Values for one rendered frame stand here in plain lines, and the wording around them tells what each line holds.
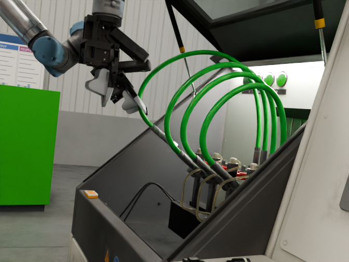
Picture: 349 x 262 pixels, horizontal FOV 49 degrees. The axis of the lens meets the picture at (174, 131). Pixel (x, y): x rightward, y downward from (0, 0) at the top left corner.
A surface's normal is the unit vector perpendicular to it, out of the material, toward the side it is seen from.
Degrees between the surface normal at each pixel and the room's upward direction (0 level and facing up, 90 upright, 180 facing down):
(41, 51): 90
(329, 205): 76
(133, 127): 90
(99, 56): 90
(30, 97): 90
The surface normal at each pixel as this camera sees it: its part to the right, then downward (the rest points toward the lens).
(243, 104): -0.89, -0.08
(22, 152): 0.45, 0.10
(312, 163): -0.83, -0.32
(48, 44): 0.04, 0.06
